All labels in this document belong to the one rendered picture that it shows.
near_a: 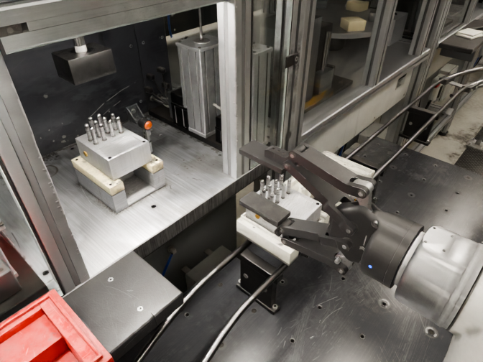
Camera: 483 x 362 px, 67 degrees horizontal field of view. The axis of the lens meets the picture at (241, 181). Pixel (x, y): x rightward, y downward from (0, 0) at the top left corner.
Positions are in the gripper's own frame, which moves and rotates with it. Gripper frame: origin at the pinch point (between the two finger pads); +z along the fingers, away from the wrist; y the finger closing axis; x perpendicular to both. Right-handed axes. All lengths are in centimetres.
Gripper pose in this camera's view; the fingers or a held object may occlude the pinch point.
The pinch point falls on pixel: (260, 180)
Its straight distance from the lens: 49.5
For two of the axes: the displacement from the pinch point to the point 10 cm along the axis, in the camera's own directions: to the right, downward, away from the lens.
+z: -7.5, -4.1, 5.3
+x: -6.7, 4.5, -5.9
